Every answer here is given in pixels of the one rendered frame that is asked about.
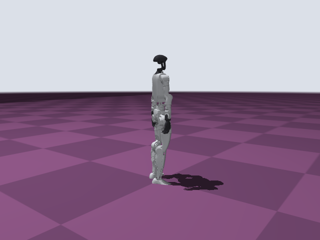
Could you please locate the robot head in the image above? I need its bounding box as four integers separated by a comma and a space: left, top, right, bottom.
153, 55, 168, 75

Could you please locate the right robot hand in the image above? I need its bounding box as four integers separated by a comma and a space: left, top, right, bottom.
161, 114, 171, 134

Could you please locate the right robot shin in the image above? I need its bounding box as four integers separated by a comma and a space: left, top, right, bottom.
155, 147, 166, 181

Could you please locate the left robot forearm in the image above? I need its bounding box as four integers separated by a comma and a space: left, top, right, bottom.
151, 97, 157, 113

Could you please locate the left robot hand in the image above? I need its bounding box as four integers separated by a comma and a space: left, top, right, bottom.
151, 111, 157, 127

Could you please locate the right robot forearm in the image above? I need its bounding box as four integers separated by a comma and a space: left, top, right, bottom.
164, 94, 173, 119

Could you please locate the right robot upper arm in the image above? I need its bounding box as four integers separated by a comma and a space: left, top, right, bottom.
160, 74, 170, 100

